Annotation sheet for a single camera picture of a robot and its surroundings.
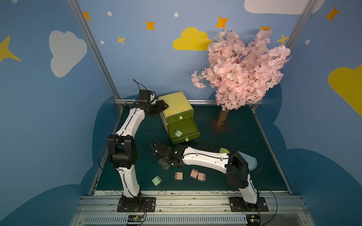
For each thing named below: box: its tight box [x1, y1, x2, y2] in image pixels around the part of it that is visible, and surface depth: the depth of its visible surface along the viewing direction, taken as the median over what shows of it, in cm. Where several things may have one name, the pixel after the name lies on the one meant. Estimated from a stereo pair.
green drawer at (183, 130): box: [166, 115, 201, 145], surface depth 96 cm
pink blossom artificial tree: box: [191, 29, 292, 128], surface depth 70 cm
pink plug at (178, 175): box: [172, 171, 183, 181], surface depth 85 cm
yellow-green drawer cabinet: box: [157, 91, 201, 145], surface depth 95 cm
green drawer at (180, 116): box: [165, 109, 195, 124], surface depth 92 cm
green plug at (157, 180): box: [151, 175, 164, 187], surface depth 82 cm
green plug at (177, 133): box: [173, 129, 183, 138], surface depth 95 cm
